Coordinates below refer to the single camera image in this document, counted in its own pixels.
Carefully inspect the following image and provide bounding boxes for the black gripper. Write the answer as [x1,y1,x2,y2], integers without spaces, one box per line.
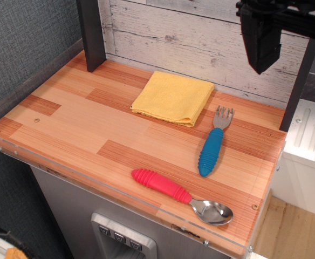
[236,1,315,74]

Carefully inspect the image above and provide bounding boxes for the blue handled fork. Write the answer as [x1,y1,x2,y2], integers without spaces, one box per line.
[198,106,234,177]

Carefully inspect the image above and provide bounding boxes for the yellow folded rag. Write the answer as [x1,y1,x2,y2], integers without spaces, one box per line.
[131,71,214,127]

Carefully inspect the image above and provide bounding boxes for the white ribbed appliance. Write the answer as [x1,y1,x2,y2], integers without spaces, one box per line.
[270,99,315,214]

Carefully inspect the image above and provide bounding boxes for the clear acrylic edge guard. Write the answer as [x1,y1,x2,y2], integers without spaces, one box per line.
[0,127,257,258]

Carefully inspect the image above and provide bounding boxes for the silver dispenser panel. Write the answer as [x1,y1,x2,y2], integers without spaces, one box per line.
[91,213,158,258]

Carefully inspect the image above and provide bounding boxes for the orange object bottom left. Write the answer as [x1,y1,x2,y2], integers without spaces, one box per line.
[4,247,28,259]

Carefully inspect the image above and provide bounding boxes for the dark right frame post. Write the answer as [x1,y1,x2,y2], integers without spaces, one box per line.
[279,39,315,132]

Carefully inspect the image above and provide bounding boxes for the dark frame post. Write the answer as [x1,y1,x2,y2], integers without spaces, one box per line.
[76,0,106,72]
[279,39,315,132]

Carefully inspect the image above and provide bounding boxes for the red handled spoon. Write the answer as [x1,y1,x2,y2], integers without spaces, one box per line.
[131,168,234,226]

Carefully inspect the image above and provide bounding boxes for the dark left frame post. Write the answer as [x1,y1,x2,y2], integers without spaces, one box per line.
[76,0,106,72]

